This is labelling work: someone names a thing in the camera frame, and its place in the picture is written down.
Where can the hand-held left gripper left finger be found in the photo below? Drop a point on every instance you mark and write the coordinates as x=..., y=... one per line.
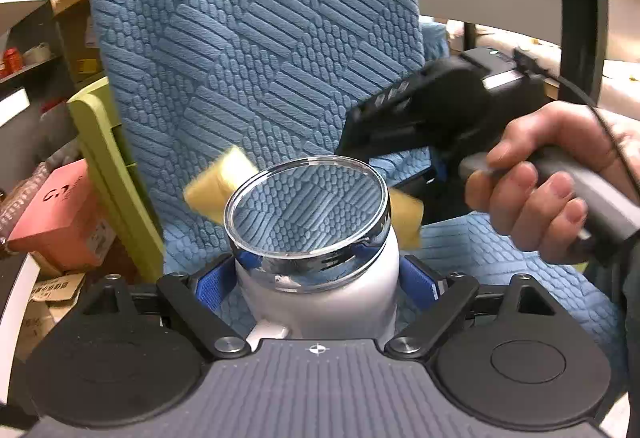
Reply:
x=212, y=285

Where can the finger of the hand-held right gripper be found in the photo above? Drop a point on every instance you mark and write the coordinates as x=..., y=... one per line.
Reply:
x=436, y=198

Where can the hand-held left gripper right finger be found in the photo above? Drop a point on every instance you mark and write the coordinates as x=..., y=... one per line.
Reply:
x=420, y=280

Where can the yellow cleaning cloth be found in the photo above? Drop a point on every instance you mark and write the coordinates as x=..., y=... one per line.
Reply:
x=220, y=188

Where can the white mug with chrome lid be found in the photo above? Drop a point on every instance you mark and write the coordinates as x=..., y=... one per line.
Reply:
x=320, y=278

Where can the small red container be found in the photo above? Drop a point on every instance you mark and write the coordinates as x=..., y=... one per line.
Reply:
x=11, y=62

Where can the person's right hand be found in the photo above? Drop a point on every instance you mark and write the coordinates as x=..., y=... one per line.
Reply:
x=540, y=198

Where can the blue chair with dark legs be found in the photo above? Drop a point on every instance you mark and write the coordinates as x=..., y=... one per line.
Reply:
x=435, y=42

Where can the stack of green plastic chairs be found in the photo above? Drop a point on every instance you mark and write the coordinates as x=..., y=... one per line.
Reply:
x=115, y=157

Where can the flattened cardboard boxes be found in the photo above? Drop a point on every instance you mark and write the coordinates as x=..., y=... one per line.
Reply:
x=50, y=303

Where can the pink cardboard box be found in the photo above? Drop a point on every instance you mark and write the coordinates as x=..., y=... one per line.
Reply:
x=60, y=218

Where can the chair with blue textured cover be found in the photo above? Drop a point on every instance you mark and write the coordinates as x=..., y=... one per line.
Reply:
x=250, y=42

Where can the brown cardboard box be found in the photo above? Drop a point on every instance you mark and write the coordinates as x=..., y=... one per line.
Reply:
x=75, y=32

